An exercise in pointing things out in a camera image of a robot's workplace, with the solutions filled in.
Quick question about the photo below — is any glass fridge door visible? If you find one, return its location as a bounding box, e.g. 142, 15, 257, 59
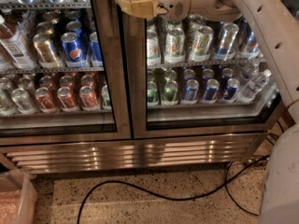
0, 0, 130, 147
122, 12, 284, 139

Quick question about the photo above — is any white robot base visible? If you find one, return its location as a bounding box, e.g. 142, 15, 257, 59
258, 124, 299, 224

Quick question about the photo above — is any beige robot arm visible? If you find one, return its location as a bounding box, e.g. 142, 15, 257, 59
115, 0, 299, 122

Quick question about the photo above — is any steel fridge bottom grille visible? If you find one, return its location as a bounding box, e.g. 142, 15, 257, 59
1, 132, 268, 174

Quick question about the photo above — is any white green soda can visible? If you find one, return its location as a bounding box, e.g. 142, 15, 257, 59
164, 28, 185, 63
189, 25, 213, 62

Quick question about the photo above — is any silver blue soda can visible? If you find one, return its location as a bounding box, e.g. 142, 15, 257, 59
214, 22, 239, 61

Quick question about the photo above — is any blue Pepsi can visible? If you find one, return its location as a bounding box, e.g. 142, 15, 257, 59
61, 32, 87, 67

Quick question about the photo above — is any gold soda can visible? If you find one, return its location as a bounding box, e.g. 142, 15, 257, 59
33, 34, 63, 69

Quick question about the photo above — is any water bottle white cap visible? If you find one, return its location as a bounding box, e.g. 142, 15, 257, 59
237, 69, 272, 104

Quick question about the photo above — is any red soda can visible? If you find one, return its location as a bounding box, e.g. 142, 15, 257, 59
57, 87, 78, 112

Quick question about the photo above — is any iced tea bottle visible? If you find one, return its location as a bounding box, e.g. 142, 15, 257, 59
0, 16, 36, 70

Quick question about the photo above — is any clear plastic storage bin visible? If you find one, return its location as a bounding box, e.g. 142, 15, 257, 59
0, 170, 37, 224

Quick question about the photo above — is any black floor cable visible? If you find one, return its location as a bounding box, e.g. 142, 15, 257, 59
76, 121, 285, 224

